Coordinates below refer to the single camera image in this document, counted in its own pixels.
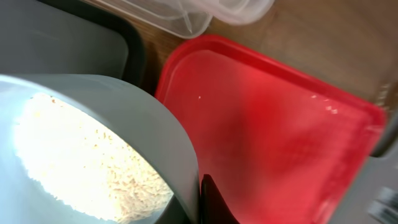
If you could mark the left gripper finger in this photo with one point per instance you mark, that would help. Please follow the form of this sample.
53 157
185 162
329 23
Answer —
213 207

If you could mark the blue bowl with rice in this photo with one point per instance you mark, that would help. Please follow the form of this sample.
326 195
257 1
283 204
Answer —
92 149

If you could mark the black waste tray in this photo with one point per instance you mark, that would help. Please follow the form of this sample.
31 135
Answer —
72 37

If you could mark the red serving tray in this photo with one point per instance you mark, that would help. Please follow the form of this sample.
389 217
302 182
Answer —
281 146

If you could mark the clear plastic bin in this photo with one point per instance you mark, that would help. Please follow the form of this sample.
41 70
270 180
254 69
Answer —
188 19

